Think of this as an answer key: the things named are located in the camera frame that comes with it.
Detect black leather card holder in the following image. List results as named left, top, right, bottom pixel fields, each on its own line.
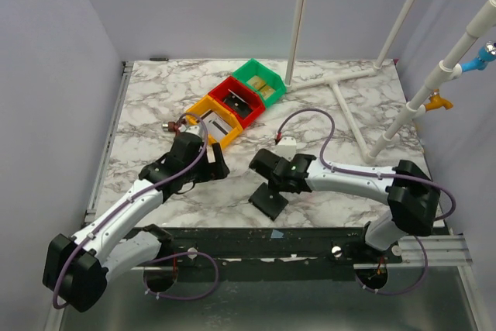
left=248, top=183, right=288, bottom=221

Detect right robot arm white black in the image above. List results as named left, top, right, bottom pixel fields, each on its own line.
left=249, top=149, right=440, bottom=263

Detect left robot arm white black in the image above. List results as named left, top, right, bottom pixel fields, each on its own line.
left=42, top=132, right=229, bottom=312

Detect white card in yellow bin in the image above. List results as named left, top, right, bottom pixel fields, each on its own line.
left=201, top=110, right=233, bottom=142

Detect black card in red bin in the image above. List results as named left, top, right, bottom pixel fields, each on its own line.
left=223, top=91, right=253, bottom=119

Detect brown metal faucet fitting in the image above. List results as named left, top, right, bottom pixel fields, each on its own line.
left=161, top=119, right=188, bottom=135

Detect yellow plastic bin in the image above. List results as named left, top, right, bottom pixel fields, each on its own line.
left=186, top=95, right=243, bottom=150

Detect yellow items in green bin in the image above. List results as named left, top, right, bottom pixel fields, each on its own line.
left=247, top=75, right=275, bottom=100

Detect red plastic bin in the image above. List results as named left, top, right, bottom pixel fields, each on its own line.
left=208, top=76, right=266, bottom=129

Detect green plastic bin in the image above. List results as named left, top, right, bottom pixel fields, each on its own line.
left=232, top=59, right=287, bottom=109

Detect orange faucet fitting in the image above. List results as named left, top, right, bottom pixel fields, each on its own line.
left=424, top=89, right=453, bottom=112

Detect blue faucet fitting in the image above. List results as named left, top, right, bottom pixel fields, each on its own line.
left=461, top=41, right=496, bottom=73

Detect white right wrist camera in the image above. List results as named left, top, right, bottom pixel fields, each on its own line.
left=275, top=136, right=297, bottom=160

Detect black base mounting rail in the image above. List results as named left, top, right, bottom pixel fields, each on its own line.
left=141, top=228, right=409, bottom=291

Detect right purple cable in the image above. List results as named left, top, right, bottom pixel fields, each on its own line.
left=274, top=109, right=457, bottom=296

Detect aluminium extrusion rail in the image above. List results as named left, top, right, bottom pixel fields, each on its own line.
left=398, top=235, right=473, bottom=267

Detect white PVC pipe frame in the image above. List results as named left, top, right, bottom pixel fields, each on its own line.
left=284, top=0, right=495, bottom=164

